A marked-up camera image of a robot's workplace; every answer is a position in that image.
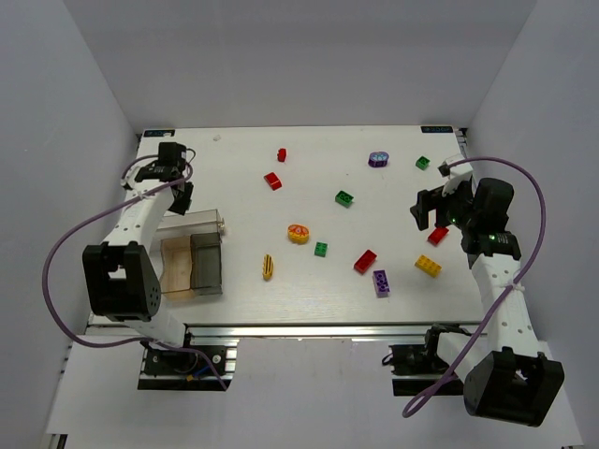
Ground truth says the small green lego brick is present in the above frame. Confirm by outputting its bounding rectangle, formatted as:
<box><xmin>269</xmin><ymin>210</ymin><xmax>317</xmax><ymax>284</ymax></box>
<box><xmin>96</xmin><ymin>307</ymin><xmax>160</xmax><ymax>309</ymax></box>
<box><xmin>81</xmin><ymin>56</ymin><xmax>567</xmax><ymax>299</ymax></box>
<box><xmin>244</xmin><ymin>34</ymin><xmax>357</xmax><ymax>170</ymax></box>
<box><xmin>416</xmin><ymin>156</ymin><xmax>431</xmax><ymax>170</ymax></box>

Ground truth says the yellow two-by-three lego brick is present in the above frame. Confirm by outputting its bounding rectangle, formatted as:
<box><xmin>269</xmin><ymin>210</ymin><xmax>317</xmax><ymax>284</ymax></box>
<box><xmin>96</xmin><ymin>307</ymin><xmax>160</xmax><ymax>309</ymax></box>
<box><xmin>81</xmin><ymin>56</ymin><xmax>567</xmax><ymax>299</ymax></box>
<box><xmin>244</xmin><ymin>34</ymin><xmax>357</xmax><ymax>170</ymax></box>
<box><xmin>415</xmin><ymin>254</ymin><xmax>442</xmax><ymax>278</ymax></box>

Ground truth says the green two-by-two lego brick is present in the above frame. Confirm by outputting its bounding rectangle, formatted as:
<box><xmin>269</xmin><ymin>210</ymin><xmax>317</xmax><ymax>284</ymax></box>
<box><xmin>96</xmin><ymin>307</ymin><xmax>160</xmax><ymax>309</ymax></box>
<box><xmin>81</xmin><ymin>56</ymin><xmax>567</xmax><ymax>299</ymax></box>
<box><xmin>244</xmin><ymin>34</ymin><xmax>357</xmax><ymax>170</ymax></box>
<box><xmin>335</xmin><ymin>190</ymin><xmax>354</xmax><ymax>208</ymax></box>

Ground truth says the yellow arch lego piece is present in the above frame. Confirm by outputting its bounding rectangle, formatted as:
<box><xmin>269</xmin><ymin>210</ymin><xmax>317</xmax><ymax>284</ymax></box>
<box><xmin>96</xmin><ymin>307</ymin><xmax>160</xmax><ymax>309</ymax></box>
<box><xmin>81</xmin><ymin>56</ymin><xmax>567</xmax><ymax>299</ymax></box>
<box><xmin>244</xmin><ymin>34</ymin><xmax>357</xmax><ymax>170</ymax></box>
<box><xmin>262</xmin><ymin>254</ymin><xmax>274</xmax><ymax>281</ymax></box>

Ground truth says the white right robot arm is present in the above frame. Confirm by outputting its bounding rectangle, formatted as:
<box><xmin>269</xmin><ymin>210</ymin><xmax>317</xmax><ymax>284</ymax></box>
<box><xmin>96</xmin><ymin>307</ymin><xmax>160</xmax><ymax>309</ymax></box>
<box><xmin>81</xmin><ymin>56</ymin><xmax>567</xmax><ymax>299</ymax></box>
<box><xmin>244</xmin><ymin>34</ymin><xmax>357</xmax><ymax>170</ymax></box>
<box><xmin>402</xmin><ymin>155</ymin><xmax>564</xmax><ymax>427</ymax></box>

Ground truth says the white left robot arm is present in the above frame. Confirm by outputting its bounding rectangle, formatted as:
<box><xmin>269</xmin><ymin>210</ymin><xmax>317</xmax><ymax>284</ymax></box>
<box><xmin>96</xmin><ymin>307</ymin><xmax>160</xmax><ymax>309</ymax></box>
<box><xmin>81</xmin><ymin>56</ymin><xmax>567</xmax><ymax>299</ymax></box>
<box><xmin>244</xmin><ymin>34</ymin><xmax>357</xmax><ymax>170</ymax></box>
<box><xmin>82</xmin><ymin>141</ymin><xmax>193</xmax><ymax>348</ymax></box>

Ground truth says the left blue table label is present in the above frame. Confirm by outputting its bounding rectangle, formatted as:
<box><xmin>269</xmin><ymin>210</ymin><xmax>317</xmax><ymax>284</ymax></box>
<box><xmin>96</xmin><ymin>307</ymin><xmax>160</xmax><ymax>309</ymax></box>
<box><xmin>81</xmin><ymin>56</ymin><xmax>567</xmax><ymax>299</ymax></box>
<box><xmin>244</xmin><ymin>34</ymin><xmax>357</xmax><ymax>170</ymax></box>
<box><xmin>142</xmin><ymin>129</ymin><xmax>175</xmax><ymax>138</ymax></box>

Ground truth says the blue table label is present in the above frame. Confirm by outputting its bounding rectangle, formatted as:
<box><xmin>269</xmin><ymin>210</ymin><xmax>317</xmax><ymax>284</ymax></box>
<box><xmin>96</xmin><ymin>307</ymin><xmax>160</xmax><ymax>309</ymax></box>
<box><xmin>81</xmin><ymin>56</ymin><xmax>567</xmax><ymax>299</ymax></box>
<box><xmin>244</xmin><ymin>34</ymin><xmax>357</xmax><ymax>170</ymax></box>
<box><xmin>420</xmin><ymin>125</ymin><xmax>454</xmax><ymax>134</ymax></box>
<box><xmin>142</xmin><ymin>129</ymin><xmax>175</xmax><ymax>138</ymax></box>

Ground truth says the clear smoky long container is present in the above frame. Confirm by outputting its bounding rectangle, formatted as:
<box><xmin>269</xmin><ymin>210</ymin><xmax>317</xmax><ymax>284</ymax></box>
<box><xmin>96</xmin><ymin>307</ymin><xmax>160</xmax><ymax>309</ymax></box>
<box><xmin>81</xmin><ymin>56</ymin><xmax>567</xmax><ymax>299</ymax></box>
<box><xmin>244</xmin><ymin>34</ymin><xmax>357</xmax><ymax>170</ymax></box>
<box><xmin>157</xmin><ymin>209</ymin><xmax>226</xmax><ymax>236</ymax></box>

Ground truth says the purple round lego piece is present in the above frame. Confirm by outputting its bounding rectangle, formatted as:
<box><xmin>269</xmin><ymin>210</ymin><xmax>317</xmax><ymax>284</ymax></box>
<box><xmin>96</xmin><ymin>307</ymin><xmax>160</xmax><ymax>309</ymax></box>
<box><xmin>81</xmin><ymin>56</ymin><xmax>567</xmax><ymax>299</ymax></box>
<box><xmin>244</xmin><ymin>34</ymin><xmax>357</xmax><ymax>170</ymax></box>
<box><xmin>368</xmin><ymin>152</ymin><xmax>389</xmax><ymax>167</ymax></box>

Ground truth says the right blue table label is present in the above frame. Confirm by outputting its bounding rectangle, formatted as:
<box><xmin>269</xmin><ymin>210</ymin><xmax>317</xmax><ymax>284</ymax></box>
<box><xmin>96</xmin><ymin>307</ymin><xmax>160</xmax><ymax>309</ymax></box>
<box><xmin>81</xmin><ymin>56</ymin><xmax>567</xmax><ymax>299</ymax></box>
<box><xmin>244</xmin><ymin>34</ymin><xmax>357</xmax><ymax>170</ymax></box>
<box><xmin>420</xmin><ymin>125</ymin><xmax>454</xmax><ymax>134</ymax></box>

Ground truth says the red two-by-two lego brick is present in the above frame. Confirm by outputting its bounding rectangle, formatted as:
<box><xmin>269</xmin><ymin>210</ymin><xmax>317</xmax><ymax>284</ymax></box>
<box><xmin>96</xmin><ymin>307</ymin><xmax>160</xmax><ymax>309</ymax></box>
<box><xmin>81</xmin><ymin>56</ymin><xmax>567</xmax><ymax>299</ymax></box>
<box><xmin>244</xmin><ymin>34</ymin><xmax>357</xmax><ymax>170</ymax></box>
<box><xmin>354</xmin><ymin>250</ymin><xmax>377</xmax><ymax>274</ymax></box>

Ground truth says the purple lego brick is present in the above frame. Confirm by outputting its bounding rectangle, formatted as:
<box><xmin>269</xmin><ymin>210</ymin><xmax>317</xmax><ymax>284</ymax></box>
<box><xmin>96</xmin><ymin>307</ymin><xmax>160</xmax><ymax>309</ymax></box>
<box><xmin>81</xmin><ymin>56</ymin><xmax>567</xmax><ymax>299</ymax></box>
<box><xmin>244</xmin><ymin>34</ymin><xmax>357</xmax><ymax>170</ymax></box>
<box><xmin>373</xmin><ymin>269</ymin><xmax>390</xmax><ymax>297</ymax></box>

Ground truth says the dark grey clear container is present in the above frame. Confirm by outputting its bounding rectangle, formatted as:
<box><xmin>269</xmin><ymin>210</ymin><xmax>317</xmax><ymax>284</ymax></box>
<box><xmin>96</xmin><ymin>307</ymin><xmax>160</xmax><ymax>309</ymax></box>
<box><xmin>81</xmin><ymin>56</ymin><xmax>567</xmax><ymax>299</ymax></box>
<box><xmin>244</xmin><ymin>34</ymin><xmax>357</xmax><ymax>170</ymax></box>
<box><xmin>190</xmin><ymin>232</ymin><xmax>223</xmax><ymax>296</ymax></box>

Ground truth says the red sloped lego brick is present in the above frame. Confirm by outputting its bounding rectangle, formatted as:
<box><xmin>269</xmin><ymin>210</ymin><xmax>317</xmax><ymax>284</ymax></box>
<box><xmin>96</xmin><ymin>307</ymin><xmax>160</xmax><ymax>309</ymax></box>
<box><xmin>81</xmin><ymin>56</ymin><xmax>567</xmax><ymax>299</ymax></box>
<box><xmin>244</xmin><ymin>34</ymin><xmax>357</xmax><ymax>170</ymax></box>
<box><xmin>264</xmin><ymin>172</ymin><xmax>282</xmax><ymax>191</ymax></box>

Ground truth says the small red lego piece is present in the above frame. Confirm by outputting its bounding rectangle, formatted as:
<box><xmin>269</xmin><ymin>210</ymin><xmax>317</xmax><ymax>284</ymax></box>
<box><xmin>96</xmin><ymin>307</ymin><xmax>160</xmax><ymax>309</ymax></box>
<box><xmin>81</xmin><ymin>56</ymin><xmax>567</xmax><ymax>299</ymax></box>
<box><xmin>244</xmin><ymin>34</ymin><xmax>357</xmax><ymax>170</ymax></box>
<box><xmin>277</xmin><ymin>148</ymin><xmax>287</xmax><ymax>163</ymax></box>

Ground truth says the amber clear container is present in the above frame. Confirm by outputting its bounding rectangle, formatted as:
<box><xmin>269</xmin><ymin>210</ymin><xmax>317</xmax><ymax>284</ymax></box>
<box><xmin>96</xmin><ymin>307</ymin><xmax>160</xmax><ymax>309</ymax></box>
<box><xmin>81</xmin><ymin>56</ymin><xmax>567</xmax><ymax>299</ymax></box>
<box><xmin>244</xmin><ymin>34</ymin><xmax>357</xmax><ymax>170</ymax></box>
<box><xmin>160</xmin><ymin>236</ymin><xmax>195</xmax><ymax>300</ymax></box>

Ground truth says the yellow round decorated lego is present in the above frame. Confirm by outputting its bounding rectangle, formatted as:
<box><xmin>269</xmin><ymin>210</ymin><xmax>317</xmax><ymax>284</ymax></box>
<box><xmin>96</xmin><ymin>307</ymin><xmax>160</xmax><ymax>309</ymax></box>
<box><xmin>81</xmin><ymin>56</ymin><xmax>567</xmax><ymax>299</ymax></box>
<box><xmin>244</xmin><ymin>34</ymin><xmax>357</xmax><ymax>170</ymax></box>
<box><xmin>287</xmin><ymin>224</ymin><xmax>310</xmax><ymax>244</ymax></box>

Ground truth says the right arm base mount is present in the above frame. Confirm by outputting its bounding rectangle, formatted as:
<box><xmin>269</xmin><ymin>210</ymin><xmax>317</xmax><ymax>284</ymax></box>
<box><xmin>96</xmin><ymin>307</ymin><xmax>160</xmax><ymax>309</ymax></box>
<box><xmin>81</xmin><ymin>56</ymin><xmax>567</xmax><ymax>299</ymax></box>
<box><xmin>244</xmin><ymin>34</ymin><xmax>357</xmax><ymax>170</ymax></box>
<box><xmin>381</xmin><ymin>324</ymin><xmax>471</xmax><ymax>398</ymax></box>

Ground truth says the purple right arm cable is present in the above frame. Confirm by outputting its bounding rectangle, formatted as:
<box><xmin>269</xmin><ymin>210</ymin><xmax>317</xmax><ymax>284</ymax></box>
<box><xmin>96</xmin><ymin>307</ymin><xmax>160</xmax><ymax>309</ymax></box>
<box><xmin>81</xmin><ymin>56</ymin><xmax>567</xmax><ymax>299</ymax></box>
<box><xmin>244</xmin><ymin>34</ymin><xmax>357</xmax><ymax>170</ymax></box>
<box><xmin>402</xmin><ymin>156</ymin><xmax>547</xmax><ymax>419</ymax></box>

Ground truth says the aluminium table front rail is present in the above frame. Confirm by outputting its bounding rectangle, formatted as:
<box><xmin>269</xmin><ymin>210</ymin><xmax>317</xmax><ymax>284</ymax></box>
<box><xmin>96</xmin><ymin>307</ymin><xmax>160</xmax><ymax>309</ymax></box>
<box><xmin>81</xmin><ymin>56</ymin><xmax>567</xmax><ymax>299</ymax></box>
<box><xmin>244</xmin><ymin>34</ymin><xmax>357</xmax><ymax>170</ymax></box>
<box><xmin>86</xmin><ymin>322</ymin><xmax>530</xmax><ymax>340</ymax></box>

